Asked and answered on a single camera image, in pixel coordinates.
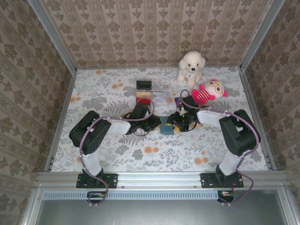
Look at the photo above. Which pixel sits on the blue card holder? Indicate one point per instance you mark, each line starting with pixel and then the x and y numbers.
pixel 167 129

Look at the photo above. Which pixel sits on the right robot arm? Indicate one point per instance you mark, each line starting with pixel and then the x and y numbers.
pixel 230 161

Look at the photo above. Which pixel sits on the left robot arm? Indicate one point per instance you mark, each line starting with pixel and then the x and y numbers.
pixel 90 161

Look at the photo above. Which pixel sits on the small blue card box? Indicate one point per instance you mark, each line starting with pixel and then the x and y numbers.
pixel 177 100

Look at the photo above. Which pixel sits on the tan card in organizer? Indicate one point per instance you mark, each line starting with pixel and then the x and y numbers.
pixel 143 94

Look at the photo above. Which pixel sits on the black card in organizer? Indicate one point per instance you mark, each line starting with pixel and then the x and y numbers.
pixel 144 84

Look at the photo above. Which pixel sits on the clear acrylic organizer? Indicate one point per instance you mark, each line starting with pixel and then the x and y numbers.
pixel 161 95

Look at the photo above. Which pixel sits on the pink plush doll with glasses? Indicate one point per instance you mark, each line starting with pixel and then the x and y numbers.
pixel 206 93

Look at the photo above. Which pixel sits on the white plush dog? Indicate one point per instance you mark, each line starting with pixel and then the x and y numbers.
pixel 191 61

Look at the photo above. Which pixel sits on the grey metal panel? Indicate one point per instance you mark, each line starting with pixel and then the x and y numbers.
pixel 152 213

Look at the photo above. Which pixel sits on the aluminium frame rail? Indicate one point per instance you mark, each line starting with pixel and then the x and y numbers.
pixel 159 179

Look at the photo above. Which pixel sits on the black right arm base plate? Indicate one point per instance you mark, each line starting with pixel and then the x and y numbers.
pixel 206 180

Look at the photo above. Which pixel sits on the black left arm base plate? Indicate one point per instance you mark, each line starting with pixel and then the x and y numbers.
pixel 112 180

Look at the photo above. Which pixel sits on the aluminium table side rail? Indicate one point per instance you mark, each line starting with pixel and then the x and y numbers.
pixel 257 117
pixel 62 117

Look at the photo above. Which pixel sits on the aluminium frame post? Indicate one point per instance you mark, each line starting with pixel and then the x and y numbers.
pixel 54 35
pixel 261 35

